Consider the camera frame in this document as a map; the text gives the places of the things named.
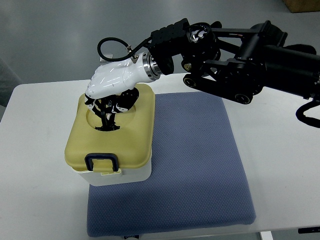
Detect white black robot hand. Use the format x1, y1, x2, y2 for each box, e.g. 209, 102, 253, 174
85, 52, 162, 116

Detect yellow box lid black handle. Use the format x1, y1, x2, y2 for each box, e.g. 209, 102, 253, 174
64, 83, 156, 172

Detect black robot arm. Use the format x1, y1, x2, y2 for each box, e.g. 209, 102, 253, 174
140, 19, 320, 128

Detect white storage box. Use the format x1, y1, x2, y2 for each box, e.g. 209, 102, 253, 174
73, 159, 152, 187

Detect cardboard box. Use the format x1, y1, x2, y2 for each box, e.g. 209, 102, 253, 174
283, 0, 320, 13

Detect upper metal floor plate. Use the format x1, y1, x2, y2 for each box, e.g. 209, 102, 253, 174
100, 53, 113, 63

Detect blue quilted mat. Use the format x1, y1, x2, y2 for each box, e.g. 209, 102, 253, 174
87, 92, 256, 237

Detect black table control panel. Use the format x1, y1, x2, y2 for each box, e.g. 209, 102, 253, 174
298, 226, 320, 234

